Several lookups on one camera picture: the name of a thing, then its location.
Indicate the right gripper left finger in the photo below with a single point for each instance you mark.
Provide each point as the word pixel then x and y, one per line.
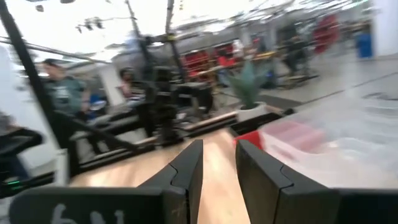
pixel 183 174

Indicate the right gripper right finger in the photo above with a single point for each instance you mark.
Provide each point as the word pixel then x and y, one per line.
pixel 267 193

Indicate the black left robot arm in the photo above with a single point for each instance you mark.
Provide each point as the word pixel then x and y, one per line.
pixel 164 109

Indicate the large pink plastic basket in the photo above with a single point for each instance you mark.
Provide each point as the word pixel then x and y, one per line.
pixel 248 139

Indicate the large clear plastic basket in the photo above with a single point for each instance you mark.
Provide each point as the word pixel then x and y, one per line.
pixel 342 155

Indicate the person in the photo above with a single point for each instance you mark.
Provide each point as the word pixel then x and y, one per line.
pixel 65 90
pixel 127 87

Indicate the snake plant in white pot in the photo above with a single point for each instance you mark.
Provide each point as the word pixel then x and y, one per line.
pixel 248 84

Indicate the red storage rack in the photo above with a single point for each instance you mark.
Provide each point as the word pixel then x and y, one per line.
pixel 224 56
pixel 197 63

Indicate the red decoration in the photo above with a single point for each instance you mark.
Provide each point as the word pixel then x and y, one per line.
pixel 326 34

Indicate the blue bin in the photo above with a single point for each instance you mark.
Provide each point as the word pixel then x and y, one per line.
pixel 364 45

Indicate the black table edge rail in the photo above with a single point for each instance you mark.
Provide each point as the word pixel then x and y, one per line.
pixel 211 124

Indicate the black frame brace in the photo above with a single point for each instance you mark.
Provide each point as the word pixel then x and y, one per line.
pixel 93 132

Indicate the black frame post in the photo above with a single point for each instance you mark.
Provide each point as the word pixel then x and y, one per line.
pixel 28 65

